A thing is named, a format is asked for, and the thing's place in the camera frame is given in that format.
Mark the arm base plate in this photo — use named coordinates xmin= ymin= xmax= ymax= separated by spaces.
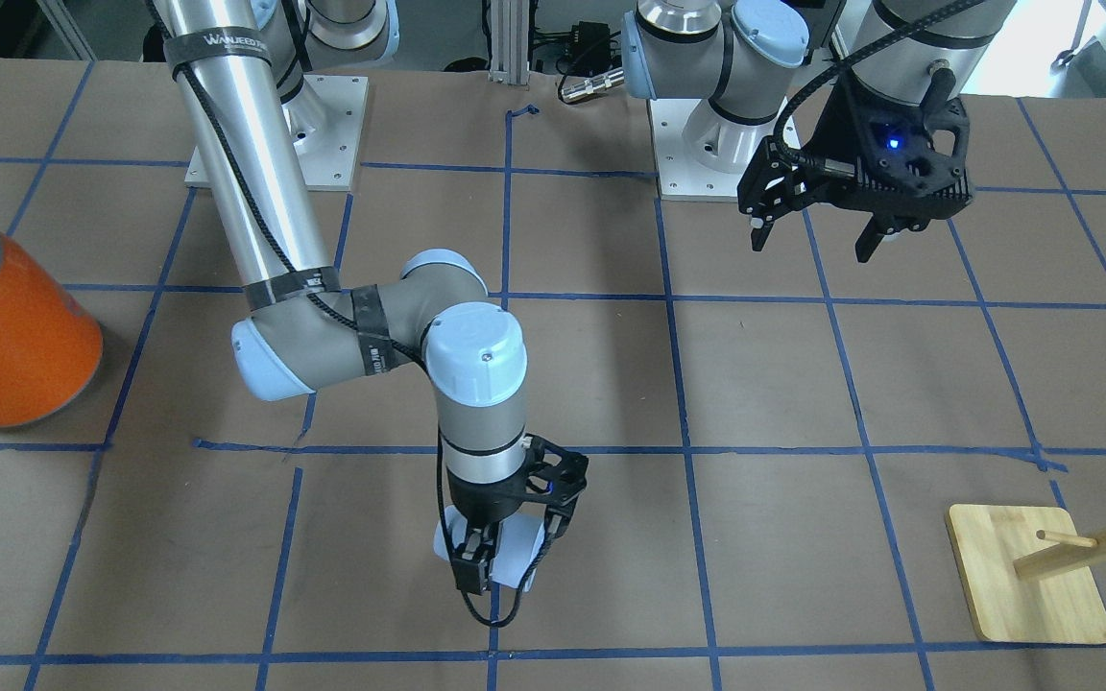
xmin=648 ymin=98 xmax=774 ymax=203
xmin=176 ymin=64 xmax=369 ymax=205

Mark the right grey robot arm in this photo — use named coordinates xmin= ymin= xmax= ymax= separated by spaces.
xmin=148 ymin=1 xmax=552 ymax=594

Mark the orange can with grey lid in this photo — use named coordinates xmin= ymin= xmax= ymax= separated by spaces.
xmin=0 ymin=233 xmax=104 ymax=428

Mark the aluminium frame post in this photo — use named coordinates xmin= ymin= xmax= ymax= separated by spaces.
xmin=487 ymin=0 xmax=532 ymax=86

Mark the wooden cup stand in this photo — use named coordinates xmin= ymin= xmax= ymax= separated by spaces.
xmin=939 ymin=498 xmax=1106 ymax=646

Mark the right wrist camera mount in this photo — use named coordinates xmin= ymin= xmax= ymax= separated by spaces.
xmin=521 ymin=436 xmax=589 ymax=540

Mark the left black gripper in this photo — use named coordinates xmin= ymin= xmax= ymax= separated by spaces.
xmin=737 ymin=136 xmax=974 ymax=264

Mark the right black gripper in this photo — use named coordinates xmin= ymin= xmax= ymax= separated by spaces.
xmin=447 ymin=469 xmax=526 ymax=596

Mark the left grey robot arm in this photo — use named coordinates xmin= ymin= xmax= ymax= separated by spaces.
xmin=619 ymin=1 xmax=1014 ymax=263

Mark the silver cable connector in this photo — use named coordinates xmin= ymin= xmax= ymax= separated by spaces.
xmin=559 ymin=67 xmax=626 ymax=106

